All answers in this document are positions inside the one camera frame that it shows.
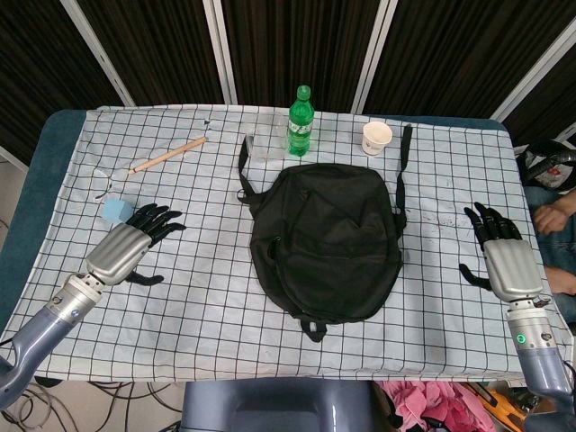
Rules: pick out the blue padded table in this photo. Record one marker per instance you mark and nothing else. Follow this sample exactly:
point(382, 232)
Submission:
point(42, 157)

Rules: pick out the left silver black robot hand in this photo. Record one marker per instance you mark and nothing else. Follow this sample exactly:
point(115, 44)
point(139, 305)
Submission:
point(118, 254)

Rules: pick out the white paper cup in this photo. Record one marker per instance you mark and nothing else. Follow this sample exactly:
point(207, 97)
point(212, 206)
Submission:
point(375, 139)

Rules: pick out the left blue silver robot arm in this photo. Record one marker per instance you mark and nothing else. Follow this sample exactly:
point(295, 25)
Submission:
point(49, 324)

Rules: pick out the pink cloth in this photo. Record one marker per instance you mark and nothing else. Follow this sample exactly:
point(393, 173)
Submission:
point(432, 407)

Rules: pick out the bystander blue jeans leg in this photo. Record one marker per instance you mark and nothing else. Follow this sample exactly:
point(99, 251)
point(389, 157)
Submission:
point(560, 252)

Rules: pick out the wooden stick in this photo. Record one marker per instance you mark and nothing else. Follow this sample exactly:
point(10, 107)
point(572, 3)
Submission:
point(166, 156)

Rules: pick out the orange yellow tool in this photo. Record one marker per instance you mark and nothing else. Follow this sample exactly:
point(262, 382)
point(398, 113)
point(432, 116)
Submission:
point(499, 405)

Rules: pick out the light blue foam cube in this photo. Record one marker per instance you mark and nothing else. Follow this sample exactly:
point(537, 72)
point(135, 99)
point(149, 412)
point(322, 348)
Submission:
point(116, 210)

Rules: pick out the clear plastic container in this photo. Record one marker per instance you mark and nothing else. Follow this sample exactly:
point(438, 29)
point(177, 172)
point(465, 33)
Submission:
point(267, 139)

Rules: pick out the white partition frame post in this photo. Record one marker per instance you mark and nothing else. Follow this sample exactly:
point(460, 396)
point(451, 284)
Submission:
point(101, 54)
point(219, 49)
point(374, 54)
point(535, 67)

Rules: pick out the blue grey robot torso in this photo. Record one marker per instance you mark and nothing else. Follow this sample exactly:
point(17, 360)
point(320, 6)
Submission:
point(279, 405)

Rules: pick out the green soda bottle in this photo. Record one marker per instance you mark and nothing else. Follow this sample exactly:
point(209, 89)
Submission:
point(299, 128)

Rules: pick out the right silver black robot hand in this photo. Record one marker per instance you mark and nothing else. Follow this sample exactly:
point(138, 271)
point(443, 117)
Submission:
point(513, 265)

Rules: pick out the black backpack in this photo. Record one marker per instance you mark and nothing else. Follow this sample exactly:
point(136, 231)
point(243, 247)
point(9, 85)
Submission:
point(324, 238)

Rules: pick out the bystander bare hand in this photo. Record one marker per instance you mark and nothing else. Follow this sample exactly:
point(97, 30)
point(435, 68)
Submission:
point(551, 216)

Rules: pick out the right blue silver robot arm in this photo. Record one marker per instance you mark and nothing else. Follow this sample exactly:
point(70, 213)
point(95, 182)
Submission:
point(540, 355)

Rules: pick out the white black grid tablecloth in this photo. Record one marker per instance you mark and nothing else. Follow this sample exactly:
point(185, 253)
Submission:
point(207, 315)

